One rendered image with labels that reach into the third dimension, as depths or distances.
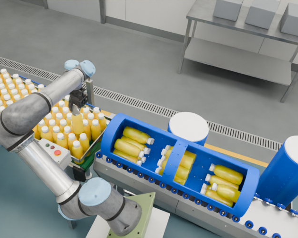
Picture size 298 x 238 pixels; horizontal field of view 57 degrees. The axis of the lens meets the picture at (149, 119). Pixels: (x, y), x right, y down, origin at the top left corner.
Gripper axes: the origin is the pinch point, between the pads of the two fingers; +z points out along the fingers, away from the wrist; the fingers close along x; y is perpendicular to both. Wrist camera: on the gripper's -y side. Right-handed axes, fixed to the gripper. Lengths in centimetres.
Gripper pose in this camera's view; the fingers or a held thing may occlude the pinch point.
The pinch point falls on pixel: (75, 111)
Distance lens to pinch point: 168.0
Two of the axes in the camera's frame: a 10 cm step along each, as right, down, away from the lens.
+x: 4.3, -6.2, 6.5
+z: -0.8, 7.0, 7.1
